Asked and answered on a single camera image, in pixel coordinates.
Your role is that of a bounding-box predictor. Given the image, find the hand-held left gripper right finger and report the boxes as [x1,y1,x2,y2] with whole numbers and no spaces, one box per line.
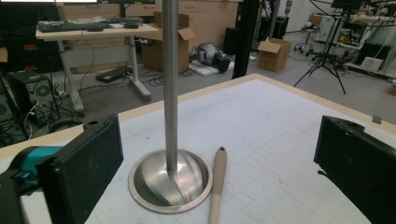
[313,115,396,224]

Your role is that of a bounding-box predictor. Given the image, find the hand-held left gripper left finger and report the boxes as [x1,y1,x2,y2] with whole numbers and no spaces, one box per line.
[12,114,124,224]

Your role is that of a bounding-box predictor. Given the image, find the beige utensil handle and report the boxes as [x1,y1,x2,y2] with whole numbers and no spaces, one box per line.
[208,147,228,224]

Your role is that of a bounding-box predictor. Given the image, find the black computer tower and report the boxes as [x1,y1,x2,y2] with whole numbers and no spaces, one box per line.
[6,71,61,127]

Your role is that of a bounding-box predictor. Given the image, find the black flat device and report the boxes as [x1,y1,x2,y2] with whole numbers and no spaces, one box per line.
[95,66,134,84]

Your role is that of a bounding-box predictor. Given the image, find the white grid cutting mat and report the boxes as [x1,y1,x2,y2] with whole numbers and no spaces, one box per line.
[18,78,396,224]

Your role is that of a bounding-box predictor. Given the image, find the black tripod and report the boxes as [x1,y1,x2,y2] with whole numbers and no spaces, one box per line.
[293,6,347,95]

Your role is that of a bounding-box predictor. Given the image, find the metal stand with round base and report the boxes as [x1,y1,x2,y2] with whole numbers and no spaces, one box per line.
[128,0,214,215]

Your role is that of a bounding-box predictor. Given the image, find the white-legged wooden desk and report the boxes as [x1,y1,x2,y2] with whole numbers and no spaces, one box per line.
[35,22,160,114]

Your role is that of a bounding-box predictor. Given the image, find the large open cardboard box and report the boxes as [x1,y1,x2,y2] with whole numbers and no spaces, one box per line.
[141,11,196,75]

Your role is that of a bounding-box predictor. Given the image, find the white stool on wheels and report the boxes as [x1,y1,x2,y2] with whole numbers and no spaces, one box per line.
[293,21,319,54]

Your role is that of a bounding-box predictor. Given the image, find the small open cardboard box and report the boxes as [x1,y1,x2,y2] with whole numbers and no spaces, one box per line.
[257,38,292,73]

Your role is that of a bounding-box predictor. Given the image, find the black keyboard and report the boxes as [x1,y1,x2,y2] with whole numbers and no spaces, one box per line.
[37,21,112,34]

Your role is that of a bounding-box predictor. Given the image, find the white flat box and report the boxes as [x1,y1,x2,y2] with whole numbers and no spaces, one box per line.
[189,59,235,77]

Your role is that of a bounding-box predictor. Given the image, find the grey and black headset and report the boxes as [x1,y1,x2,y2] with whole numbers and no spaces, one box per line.
[194,42,232,73]

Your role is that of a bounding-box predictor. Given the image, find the black speaker box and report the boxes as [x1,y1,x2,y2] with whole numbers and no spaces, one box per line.
[222,27,241,56]

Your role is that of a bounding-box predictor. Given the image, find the black metal post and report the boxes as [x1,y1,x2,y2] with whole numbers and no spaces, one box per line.
[232,0,261,80]

